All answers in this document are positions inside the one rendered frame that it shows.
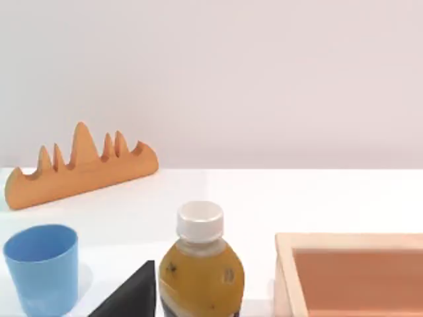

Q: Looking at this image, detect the shallow salmon-coloured box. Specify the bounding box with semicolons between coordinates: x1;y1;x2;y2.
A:
274;232;423;317

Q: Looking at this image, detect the orange mountain-shaped wooden rack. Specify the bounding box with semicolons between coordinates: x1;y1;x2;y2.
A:
4;122;159;211

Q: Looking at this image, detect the light blue cup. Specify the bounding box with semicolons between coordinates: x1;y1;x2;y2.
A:
3;224;81;317

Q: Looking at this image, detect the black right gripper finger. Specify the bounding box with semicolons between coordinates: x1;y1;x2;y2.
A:
87;260;156;317

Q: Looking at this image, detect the yellow bottle with white cap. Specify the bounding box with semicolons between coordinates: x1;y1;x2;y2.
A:
158;200;245;317

